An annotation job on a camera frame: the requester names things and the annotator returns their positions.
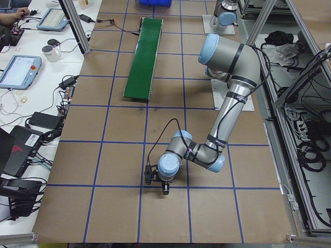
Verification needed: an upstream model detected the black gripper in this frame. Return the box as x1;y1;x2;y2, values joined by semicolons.
158;177;173;195

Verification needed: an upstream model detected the person's hand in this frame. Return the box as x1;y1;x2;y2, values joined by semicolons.
8;7;30;22

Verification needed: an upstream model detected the green conveyor belt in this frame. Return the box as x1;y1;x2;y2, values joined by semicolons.
124;18;163;100

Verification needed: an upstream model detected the black laptop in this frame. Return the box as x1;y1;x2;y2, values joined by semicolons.
1;126;43;178

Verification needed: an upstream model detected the white mug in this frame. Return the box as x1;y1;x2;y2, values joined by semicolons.
42;45;62;63

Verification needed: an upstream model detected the blue plastic bin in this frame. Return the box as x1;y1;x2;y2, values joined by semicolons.
139;0;172;7

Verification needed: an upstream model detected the near blue teach pendant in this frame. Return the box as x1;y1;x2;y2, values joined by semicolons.
1;55;42;90

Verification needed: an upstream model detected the blue teach pendant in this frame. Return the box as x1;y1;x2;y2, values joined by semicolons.
36;8;68;32
1;55;42;90

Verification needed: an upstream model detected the black power adapter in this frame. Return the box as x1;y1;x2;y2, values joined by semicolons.
79;14;95;23

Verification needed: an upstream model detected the far blue teach pendant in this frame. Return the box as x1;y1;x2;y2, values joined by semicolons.
36;8;68;32

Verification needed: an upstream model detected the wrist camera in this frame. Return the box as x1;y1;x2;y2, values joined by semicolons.
144;165;159;185

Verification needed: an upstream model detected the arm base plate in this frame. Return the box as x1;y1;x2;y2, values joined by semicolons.
211;79;254;111
202;14;235;36

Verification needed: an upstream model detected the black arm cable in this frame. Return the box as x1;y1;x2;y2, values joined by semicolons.
146;43;272;167

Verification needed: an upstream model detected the red black wire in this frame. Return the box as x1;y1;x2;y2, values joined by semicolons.
96;19;140;36

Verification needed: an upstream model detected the aluminium frame post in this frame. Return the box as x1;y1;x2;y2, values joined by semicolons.
59;0;91;55

